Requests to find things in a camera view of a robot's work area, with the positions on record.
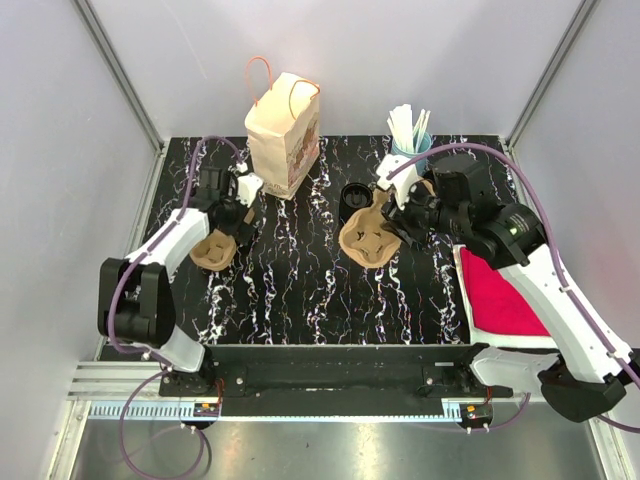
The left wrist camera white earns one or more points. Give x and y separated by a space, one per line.
248 185

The light blue cup holder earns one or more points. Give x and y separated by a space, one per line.
410 150

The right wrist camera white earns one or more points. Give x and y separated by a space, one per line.
398 173

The brown paper takeout bag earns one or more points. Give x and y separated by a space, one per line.
283 129

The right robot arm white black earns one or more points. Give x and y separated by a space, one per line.
592 367

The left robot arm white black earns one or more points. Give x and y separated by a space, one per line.
136 310

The aluminium front rail frame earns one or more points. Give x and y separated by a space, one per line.
118 426

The red folded cloth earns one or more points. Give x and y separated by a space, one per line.
496 307

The black ribbed cup with lid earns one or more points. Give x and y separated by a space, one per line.
353 197

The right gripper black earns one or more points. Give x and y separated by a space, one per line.
400 221

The white tray under cloth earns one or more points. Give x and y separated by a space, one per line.
494 340

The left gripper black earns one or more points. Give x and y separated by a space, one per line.
240 229

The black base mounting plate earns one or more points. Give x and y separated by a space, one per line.
334 381

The cardboard cup carrier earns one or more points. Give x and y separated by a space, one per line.
362 238
214 253

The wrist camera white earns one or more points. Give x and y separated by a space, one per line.
248 185
398 173

